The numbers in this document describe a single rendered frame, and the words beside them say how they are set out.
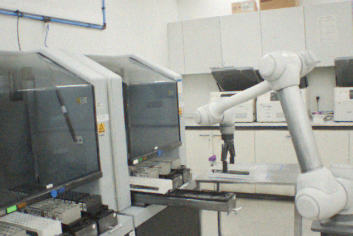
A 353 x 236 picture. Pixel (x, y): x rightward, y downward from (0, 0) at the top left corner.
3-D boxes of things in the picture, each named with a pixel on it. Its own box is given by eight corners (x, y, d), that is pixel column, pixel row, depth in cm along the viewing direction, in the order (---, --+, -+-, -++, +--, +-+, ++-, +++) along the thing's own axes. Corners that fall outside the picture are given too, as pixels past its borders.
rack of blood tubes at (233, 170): (207, 176, 214) (207, 166, 213) (214, 172, 222) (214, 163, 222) (254, 180, 199) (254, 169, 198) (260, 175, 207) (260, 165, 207)
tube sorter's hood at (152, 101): (63, 160, 213) (55, 55, 207) (120, 144, 267) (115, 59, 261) (132, 166, 190) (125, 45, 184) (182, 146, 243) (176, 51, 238)
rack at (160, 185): (118, 190, 199) (117, 180, 199) (128, 186, 208) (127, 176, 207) (164, 195, 186) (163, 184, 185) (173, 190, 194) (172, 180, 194)
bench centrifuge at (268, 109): (256, 123, 397) (253, 61, 390) (267, 117, 452) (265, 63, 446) (306, 122, 372) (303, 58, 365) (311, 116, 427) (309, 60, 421)
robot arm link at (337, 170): (365, 207, 158) (365, 162, 156) (348, 219, 147) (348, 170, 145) (333, 200, 171) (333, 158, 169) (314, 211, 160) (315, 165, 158)
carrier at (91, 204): (99, 206, 168) (98, 194, 168) (102, 206, 167) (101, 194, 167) (83, 214, 158) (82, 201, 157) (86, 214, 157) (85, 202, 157)
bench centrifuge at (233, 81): (207, 123, 425) (204, 69, 419) (225, 117, 479) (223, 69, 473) (252, 123, 398) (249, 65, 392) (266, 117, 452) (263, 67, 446)
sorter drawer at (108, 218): (3, 214, 185) (1, 198, 184) (23, 206, 197) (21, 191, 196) (108, 237, 151) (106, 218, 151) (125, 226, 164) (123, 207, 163)
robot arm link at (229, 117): (226, 122, 217) (210, 124, 209) (225, 96, 215) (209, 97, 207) (239, 122, 208) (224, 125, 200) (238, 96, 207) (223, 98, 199)
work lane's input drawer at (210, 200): (112, 202, 200) (110, 187, 199) (125, 195, 212) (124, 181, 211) (236, 217, 166) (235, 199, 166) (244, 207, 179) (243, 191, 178)
